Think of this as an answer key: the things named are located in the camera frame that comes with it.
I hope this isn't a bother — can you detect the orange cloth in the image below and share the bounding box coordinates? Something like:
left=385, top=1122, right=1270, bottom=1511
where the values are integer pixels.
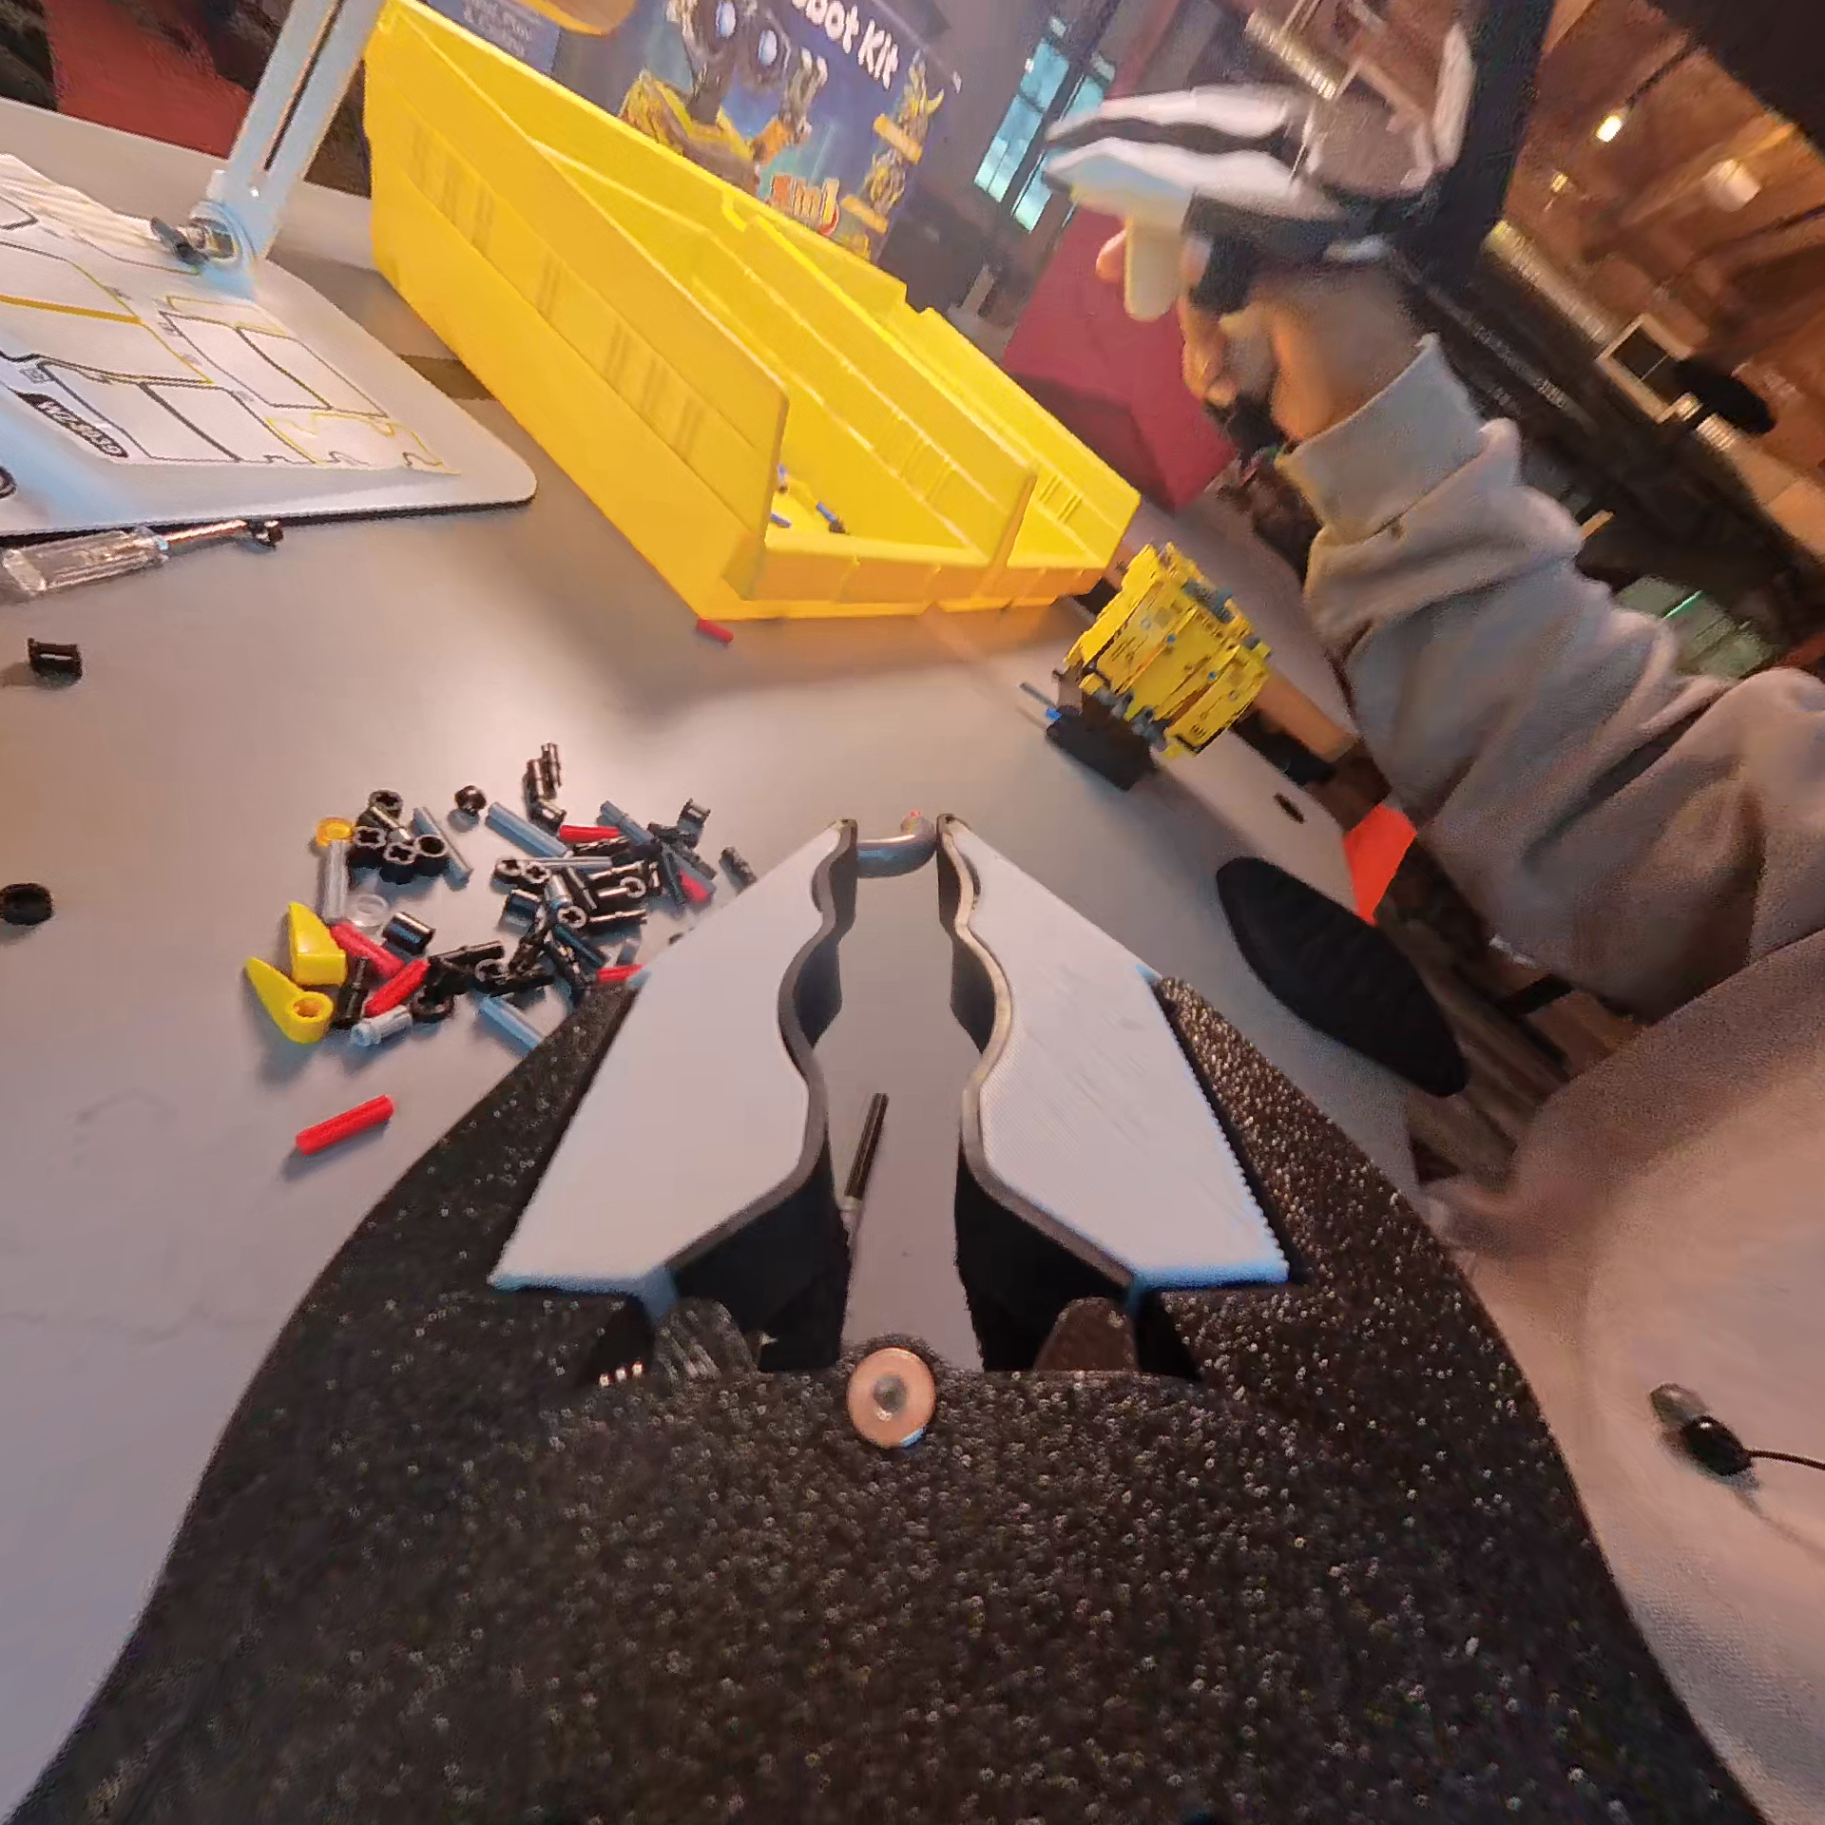
left=1344, top=802, right=1425, bottom=928

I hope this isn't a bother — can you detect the printed toy packaging box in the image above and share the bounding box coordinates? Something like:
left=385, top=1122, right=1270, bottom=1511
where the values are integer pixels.
left=552, top=0, right=973, bottom=275

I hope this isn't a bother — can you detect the grey desk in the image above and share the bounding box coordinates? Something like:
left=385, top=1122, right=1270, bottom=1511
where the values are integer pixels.
left=0, top=92, right=1427, bottom=1774

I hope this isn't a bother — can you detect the red bag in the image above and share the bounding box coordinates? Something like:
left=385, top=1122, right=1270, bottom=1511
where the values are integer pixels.
left=1005, top=248, right=1237, bottom=511

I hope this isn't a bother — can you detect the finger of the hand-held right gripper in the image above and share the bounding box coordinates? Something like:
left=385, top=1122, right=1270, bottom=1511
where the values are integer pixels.
left=1059, top=137, right=1442, bottom=230
left=1045, top=83, right=1321, bottom=152

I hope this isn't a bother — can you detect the pile of black red pins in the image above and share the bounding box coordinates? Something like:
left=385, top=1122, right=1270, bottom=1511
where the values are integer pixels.
left=312, top=742, right=759, bottom=1052

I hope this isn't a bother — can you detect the yellow storage bin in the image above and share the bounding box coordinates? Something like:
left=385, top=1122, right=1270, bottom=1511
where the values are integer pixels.
left=713, top=200, right=1148, bottom=609
left=364, top=0, right=1036, bottom=626

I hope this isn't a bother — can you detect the black chair armrest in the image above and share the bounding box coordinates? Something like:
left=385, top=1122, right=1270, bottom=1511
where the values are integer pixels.
left=1213, top=855, right=1472, bottom=1103

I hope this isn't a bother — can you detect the black earphone cord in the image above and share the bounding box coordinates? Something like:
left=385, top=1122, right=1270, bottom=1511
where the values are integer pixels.
left=1649, top=1377, right=1825, bottom=1483

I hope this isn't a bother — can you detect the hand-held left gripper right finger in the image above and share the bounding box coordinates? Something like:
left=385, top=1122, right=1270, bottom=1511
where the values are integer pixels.
left=934, top=815, right=1294, bottom=1374

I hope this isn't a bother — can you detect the white lamp base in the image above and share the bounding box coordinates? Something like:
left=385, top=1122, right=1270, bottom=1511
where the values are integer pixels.
left=0, top=149, right=541, bottom=541

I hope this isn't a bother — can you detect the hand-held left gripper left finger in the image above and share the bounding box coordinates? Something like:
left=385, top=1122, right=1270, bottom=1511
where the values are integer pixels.
left=489, top=819, right=861, bottom=1370

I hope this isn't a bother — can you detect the person's right hand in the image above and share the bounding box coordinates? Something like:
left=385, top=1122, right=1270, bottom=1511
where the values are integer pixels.
left=1095, top=234, right=1430, bottom=448

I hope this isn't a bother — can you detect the person's right forearm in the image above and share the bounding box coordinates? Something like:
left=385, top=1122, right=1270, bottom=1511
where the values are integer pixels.
left=1273, top=335, right=1825, bottom=1024

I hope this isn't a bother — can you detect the yellow building brick model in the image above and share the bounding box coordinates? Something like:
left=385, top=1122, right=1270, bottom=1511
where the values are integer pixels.
left=1048, top=539, right=1275, bottom=796

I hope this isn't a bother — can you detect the black axle with silver sleeve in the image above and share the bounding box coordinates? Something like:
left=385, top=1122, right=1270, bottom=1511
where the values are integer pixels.
left=837, top=1091, right=893, bottom=1232

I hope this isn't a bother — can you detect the white sticker sheet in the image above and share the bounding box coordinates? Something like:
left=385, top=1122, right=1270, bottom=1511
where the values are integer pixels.
left=0, top=149, right=464, bottom=476

